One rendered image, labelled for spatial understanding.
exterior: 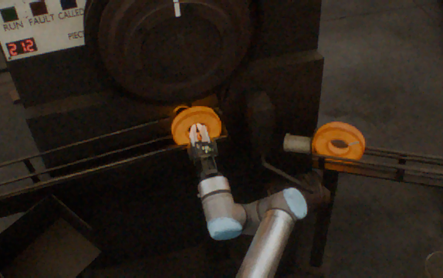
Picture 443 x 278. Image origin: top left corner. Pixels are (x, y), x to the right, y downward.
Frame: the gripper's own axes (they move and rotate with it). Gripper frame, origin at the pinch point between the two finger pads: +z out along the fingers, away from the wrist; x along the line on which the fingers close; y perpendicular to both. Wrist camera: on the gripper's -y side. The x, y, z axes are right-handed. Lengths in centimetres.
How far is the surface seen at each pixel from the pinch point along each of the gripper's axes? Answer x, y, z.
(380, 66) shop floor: -131, -101, 71
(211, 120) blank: -4.9, 3.1, -0.3
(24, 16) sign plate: 41, 39, 23
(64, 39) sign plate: 32.7, 29.6, 19.7
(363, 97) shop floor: -107, -94, 48
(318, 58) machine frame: -42.9, 9.8, 10.2
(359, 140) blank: -46, 7, -20
